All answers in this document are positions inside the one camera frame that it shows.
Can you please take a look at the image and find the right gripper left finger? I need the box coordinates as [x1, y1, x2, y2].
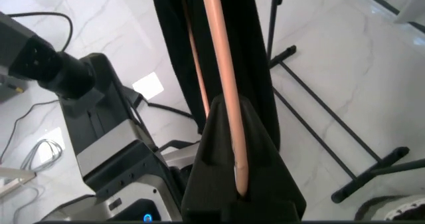
[181, 94, 240, 222]

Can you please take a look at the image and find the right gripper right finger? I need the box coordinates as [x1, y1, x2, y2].
[238, 96, 307, 222]

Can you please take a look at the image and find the pink clothes hanger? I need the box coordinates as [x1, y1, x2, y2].
[179, 0, 250, 198]

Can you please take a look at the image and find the black garment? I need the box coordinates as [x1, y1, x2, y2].
[151, 0, 282, 152]

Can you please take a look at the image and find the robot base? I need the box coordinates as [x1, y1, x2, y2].
[41, 53, 200, 222]

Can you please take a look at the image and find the black clothes rack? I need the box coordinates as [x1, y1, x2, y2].
[265, 0, 425, 204]

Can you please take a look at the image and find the white curtain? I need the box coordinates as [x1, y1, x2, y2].
[394, 0, 425, 24]

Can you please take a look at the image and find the grey cable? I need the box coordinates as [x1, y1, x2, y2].
[19, 139, 64, 171]

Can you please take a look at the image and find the thin black cable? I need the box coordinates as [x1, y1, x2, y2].
[0, 12, 74, 165]

